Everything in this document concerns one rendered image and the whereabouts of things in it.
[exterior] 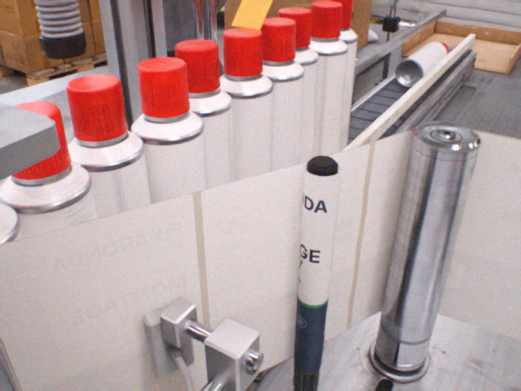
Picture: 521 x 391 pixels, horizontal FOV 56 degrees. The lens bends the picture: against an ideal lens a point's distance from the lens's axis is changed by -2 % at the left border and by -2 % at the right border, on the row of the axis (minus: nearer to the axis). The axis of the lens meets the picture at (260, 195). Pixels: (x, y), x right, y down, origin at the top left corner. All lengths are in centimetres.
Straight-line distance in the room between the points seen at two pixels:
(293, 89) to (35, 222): 27
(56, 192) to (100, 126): 5
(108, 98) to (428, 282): 23
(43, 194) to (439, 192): 22
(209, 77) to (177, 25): 37
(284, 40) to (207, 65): 10
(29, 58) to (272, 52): 338
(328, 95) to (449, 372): 31
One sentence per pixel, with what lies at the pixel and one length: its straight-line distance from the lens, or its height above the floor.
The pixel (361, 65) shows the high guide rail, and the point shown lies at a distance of 80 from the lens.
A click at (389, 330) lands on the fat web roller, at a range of 37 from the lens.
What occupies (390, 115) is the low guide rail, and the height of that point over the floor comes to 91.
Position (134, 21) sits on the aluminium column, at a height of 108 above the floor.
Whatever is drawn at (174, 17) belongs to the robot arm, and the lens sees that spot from 76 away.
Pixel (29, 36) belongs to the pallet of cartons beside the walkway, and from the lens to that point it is 378.
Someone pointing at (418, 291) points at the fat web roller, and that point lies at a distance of 34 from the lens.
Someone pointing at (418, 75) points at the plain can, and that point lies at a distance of 96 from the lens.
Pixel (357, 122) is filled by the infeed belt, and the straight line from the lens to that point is 79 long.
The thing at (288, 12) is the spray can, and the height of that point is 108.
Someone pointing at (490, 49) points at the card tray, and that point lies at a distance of 151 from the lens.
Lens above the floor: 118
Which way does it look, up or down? 31 degrees down
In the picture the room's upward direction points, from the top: straight up
